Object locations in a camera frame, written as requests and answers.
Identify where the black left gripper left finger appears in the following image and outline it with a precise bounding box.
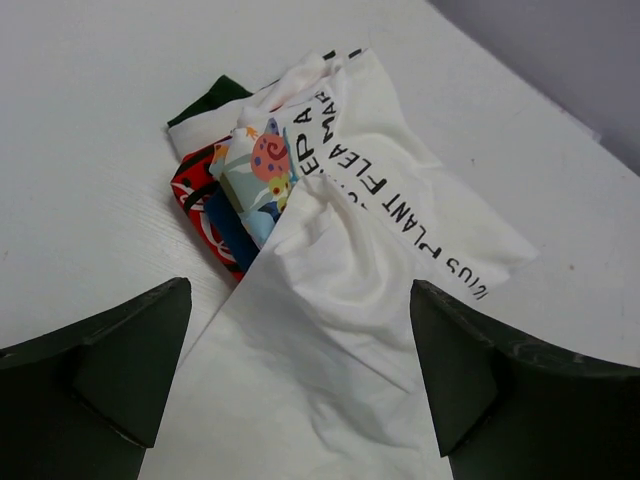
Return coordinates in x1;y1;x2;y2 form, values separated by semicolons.
1;277;192;479

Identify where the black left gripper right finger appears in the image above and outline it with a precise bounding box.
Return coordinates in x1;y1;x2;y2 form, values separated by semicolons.
410;280;639;479

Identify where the plain white t-shirt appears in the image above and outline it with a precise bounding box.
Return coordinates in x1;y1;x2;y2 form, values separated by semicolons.
141;176;451;479

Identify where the blue folded t-shirt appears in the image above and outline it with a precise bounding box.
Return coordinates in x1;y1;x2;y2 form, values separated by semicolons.
204;189;259;273

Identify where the red patterned folded t-shirt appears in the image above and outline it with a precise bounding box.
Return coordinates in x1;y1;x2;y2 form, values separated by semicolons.
170;136;244;281

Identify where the cartoon print folded t-shirt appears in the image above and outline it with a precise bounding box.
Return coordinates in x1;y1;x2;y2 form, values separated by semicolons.
218;117;298;248

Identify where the dark green folded t-shirt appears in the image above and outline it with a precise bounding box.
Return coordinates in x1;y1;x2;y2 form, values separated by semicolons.
167;75;252;128

